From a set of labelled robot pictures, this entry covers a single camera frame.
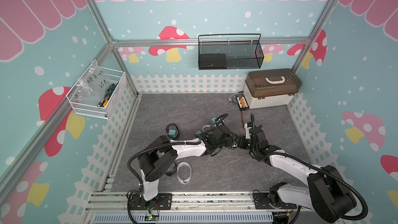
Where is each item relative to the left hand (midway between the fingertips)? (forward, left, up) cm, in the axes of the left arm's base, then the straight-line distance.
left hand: (233, 138), depth 87 cm
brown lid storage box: (+29, -22, +13) cm, 38 cm away
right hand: (+1, -2, -2) cm, 3 cm away
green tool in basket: (+10, +62, +26) cm, 68 cm away
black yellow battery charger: (+33, -11, -6) cm, 35 cm away
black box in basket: (+35, +13, +27) cm, 46 cm away
